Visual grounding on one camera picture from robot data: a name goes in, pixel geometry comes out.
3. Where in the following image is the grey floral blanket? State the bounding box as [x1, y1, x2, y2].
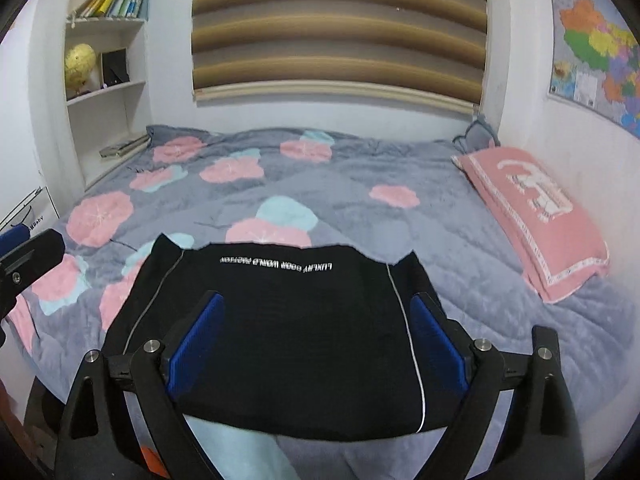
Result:
[7, 125, 633, 480]

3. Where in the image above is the black box on shelf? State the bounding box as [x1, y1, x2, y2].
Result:
[100, 48, 131, 89]

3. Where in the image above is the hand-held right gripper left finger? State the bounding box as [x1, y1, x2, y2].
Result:
[52, 291, 224, 480]

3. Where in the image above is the wall map poster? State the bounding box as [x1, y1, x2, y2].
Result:
[547, 0, 640, 141]

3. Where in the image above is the black hoodie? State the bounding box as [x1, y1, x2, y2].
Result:
[100, 232, 473, 442]

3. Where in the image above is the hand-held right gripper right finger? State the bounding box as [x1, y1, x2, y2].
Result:
[410, 292, 587, 480]

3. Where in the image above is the pink pillow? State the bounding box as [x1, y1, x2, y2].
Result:
[451, 146, 611, 305]

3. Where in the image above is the white paper bag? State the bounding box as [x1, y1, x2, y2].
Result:
[0, 186, 62, 242]

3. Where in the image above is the striped window blind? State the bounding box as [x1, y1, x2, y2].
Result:
[191, 0, 490, 117]

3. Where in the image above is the grey pillow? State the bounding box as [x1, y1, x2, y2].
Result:
[452, 115, 501, 153]

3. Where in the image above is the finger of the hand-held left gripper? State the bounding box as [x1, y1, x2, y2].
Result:
[0, 224, 67, 306]

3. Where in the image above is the yellow globe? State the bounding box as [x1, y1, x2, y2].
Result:
[64, 43, 97, 99]

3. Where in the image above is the white bookshelf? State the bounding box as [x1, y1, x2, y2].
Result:
[62, 0, 155, 192]

